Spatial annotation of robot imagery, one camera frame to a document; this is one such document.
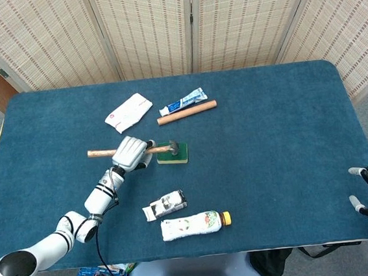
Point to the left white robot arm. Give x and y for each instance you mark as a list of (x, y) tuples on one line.
[(101, 195)]

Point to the blue white toothpaste tube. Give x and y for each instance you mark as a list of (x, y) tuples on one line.
[(183, 101)]

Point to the white wet wipes pack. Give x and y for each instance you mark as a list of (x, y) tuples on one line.
[(128, 114)]

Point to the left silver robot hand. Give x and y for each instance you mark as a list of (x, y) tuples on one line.
[(130, 153)]

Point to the black bag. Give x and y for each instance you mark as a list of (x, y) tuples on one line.
[(271, 265)]

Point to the black white carton box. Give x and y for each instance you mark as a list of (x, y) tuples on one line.
[(166, 205)]

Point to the green and yellow sponge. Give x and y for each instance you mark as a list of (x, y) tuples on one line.
[(173, 159)]

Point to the white label bottle yellow cap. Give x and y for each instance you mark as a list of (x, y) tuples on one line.
[(192, 226)]

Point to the blue table cloth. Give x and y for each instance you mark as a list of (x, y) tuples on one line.
[(270, 155)]

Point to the woven folding screen panel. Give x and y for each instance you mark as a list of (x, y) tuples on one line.
[(147, 30), (41, 41), (244, 21), (343, 31)]

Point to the wooden round rod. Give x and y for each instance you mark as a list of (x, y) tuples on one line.
[(186, 112)]

